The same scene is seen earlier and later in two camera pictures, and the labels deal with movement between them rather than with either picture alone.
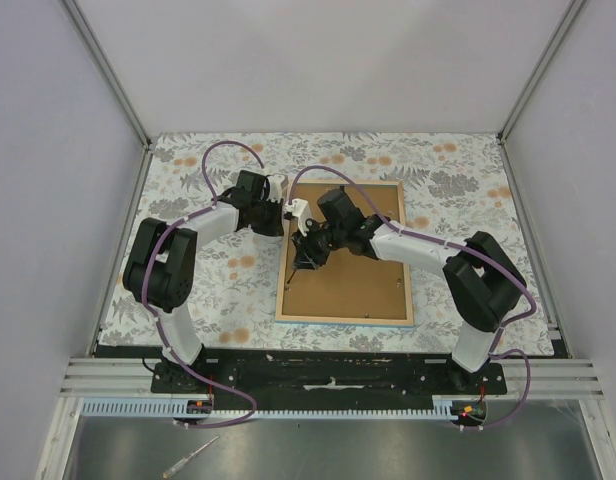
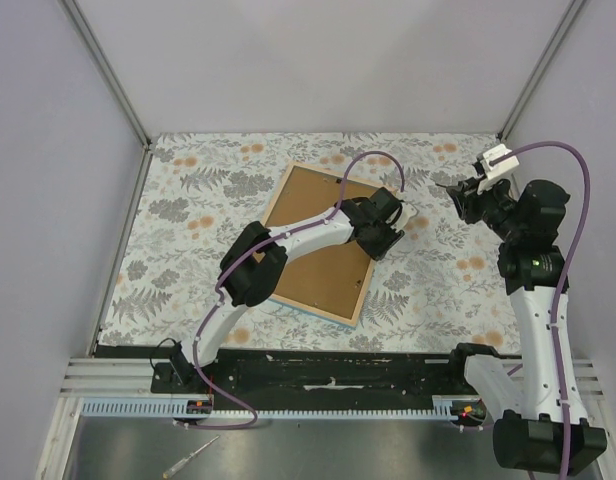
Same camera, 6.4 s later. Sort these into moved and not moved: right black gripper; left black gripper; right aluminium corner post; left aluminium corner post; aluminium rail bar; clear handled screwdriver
Moved: right black gripper; left black gripper
Not moved: right aluminium corner post; left aluminium corner post; clear handled screwdriver; aluminium rail bar
